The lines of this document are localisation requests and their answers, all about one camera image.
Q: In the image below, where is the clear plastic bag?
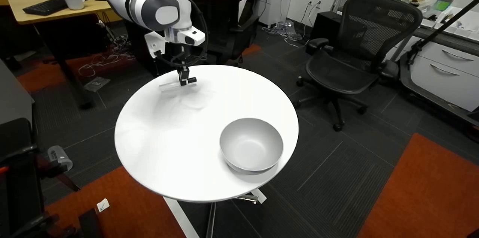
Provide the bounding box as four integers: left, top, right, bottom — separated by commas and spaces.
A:
83, 76, 111, 93

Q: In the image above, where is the wooden desk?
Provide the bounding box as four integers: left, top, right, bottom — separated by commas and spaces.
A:
5, 0, 156, 110

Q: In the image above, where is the white drawer cabinet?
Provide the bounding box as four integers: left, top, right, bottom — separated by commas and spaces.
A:
385, 25, 479, 113

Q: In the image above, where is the grey bowl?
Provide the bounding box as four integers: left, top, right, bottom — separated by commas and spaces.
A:
219, 118, 284, 174

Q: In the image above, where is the black stand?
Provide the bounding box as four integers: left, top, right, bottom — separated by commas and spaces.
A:
407, 5, 479, 67

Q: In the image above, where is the tangle of white cables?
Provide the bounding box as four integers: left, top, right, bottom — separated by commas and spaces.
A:
77, 35, 136, 78

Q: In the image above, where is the black mesh office chair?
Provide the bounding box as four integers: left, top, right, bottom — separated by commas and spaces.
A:
295, 0, 424, 132

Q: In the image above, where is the clear plastic cup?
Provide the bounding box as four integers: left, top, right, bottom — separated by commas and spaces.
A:
47, 145, 74, 171

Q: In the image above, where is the black computer case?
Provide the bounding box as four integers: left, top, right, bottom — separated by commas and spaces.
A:
306, 10, 343, 55

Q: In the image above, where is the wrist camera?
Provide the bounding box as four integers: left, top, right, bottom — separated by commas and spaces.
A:
144, 32, 166, 58

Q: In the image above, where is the black keyboard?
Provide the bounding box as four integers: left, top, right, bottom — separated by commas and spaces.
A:
22, 0, 70, 16

